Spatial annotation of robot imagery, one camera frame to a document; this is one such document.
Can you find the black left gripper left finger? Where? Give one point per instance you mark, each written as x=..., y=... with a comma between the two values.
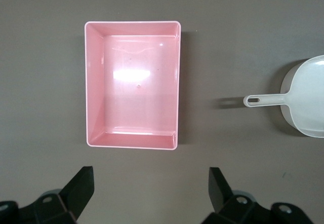
x=50, y=206

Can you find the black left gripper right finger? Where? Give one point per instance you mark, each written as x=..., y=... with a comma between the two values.
x=235, y=208

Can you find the beige plastic dustpan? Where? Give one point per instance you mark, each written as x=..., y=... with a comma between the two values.
x=306, y=94

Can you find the pink plastic bin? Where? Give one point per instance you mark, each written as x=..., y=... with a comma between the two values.
x=136, y=89

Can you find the brown table mat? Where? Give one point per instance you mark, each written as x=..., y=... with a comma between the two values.
x=38, y=82

